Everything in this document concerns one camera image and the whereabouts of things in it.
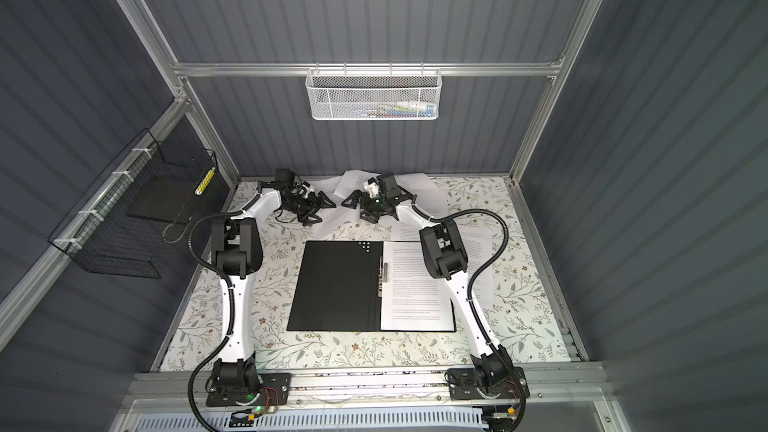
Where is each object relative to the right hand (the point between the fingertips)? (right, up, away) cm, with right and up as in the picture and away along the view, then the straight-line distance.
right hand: (352, 211), depth 105 cm
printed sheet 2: (-3, +8, +6) cm, 10 cm away
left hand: (-8, 0, +1) cm, 8 cm away
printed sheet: (+21, -26, -16) cm, 37 cm away
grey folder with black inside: (-3, -23, -13) cm, 27 cm away
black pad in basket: (-45, +4, -29) cm, 53 cm away
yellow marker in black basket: (-38, +7, -25) cm, 46 cm away
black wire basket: (-50, -5, -40) cm, 65 cm away
